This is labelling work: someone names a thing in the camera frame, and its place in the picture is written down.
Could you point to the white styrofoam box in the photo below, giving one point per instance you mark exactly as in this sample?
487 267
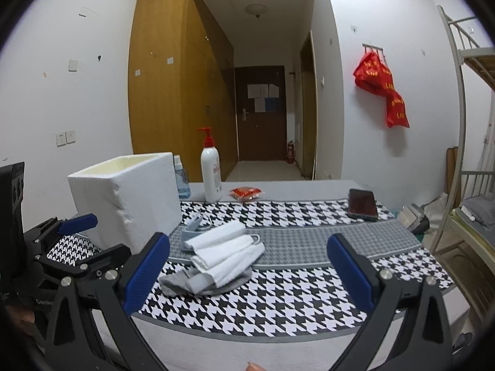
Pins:
132 196

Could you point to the grey sock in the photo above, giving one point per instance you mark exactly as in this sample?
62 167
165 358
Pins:
190 282

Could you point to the dark brown entrance door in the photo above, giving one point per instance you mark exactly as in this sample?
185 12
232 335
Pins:
261 113

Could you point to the wooden wardrobe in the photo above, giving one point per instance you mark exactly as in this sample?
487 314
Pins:
180 80

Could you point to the grey pillow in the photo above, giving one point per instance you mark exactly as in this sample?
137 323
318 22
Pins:
482 208

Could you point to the red snack packet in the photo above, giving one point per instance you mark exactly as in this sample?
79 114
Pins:
245 194

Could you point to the blue surgical face masks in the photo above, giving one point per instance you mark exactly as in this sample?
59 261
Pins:
197 227

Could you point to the white red pump bottle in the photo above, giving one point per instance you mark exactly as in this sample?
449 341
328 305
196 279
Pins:
210 168

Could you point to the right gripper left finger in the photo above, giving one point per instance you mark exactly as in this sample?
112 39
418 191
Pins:
73 341

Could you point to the white towel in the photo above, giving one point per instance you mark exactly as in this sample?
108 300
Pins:
221 254

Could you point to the red fire extinguisher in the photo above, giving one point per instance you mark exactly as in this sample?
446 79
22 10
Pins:
290 153

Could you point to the person right hand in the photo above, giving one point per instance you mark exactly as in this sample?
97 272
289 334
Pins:
254 367

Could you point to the black smartphone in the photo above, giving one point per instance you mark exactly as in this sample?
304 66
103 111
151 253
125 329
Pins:
362 205

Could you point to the white wall switches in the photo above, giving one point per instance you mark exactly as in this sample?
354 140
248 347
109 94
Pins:
65 138

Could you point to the wall hook rack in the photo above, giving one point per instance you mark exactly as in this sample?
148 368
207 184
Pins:
373 48

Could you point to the person left hand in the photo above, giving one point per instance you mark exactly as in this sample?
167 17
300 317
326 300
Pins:
21 317

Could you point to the red hanging bags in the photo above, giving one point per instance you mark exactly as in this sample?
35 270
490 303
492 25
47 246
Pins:
374 76

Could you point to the metal bunk bed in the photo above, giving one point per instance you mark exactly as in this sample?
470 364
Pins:
461 244

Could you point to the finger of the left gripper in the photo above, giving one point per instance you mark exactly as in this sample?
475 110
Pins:
106 260
78 224

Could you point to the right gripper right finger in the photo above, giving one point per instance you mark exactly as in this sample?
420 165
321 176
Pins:
424 340

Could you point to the ceiling lamp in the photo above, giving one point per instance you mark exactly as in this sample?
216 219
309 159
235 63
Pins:
256 10

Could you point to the wooden boards against wall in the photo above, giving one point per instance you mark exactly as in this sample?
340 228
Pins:
451 154

